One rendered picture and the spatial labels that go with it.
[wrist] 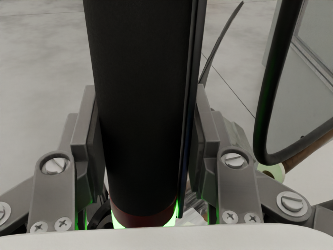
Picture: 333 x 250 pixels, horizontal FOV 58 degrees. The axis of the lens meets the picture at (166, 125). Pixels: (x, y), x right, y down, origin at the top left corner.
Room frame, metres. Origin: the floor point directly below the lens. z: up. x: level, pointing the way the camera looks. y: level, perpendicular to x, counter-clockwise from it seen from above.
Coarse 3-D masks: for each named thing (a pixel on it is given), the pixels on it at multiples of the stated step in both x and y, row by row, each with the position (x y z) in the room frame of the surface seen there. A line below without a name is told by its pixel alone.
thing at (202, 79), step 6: (240, 6) 0.39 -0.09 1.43; (234, 12) 0.40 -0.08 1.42; (228, 24) 0.38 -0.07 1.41; (222, 30) 0.42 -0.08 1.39; (222, 36) 0.37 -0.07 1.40; (216, 42) 0.40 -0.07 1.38; (216, 48) 0.36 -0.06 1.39; (210, 54) 0.39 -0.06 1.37; (210, 60) 0.35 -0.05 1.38; (204, 66) 0.39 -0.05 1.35; (210, 66) 0.41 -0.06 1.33; (204, 72) 0.34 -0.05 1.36; (204, 78) 0.36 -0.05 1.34; (204, 84) 0.41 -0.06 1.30
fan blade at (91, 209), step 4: (104, 184) 0.32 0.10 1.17; (104, 188) 0.31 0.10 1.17; (104, 192) 0.30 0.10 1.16; (100, 196) 0.33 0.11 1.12; (104, 196) 0.31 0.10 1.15; (108, 196) 0.30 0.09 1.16; (100, 200) 0.33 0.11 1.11; (104, 200) 0.30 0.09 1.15; (92, 204) 0.38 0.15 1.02; (96, 204) 0.36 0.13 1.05; (100, 204) 0.33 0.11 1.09; (88, 208) 0.40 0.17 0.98; (92, 208) 0.38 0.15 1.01; (96, 208) 0.36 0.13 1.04; (88, 212) 0.40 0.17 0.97; (92, 212) 0.38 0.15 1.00; (88, 216) 0.39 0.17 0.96; (92, 216) 0.38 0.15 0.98; (88, 220) 0.39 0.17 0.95
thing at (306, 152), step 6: (330, 132) 0.24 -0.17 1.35; (324, 138) 0.23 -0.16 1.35; (330, 138) 0.24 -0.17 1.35; (312, 144) 0.22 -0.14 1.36; (318, 144) 0.22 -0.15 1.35; (306, 150) 0.21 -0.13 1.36; (312, 150) 0.22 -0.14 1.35; (294, 156) 0.20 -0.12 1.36; (300, 156) 0.20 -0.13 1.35; (306, 156) 0.21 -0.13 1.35; (282, 162) 0.19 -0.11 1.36; (288, 162) 0.19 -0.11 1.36; (294, 162) 0.20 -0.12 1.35; (300, 162) 0.20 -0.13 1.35; (288, 168) 0.19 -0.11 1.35; (270, 174) 0.18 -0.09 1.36; (204, 216) 0.13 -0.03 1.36
